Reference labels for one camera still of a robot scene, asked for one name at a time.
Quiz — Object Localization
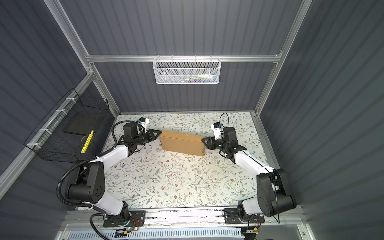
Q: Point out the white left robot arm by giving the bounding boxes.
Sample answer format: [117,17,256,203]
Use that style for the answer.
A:
[57,118,162,221]

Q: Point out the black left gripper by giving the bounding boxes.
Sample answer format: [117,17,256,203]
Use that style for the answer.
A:
[133,129,161,147]

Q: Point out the white wire mesh basket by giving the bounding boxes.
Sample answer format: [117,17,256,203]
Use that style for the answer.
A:
[153,59,222,85]

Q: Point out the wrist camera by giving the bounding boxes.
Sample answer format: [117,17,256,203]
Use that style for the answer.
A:
[211,122,223,140]
[137,117,149,128]

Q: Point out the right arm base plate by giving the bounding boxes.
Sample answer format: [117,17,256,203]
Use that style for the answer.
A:
[222,208,265,225]

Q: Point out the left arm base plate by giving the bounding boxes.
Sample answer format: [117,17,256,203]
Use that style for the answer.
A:
[103,211,146,228]

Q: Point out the black wire mesh basket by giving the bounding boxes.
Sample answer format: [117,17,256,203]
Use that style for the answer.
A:
[24,92,114,163]

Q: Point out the brown cardboard box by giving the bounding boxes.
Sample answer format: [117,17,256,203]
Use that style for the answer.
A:
[160,130,206,157]

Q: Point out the black corrugated cable conduit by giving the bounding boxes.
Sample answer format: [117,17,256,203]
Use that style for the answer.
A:
[56,119,139,240]

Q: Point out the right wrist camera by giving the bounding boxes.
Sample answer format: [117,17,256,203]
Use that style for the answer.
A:
[211,122,223,140]

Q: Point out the items in white basket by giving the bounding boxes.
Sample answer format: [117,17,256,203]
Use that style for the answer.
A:
[178,74,219,84]

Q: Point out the aluminium enclosure frame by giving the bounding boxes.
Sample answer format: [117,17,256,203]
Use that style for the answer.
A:
[0,0,314,240]

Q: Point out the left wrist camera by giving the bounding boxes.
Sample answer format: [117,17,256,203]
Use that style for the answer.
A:
[137,117,149,128]

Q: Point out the yellow marker pen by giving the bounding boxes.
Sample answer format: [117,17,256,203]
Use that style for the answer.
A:
[81,130,95,154]

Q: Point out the white perforated front rail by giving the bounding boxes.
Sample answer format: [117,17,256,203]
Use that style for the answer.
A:
[67,227,244,240]

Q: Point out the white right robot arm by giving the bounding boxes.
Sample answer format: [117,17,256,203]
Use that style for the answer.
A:
[202,122,297,218]

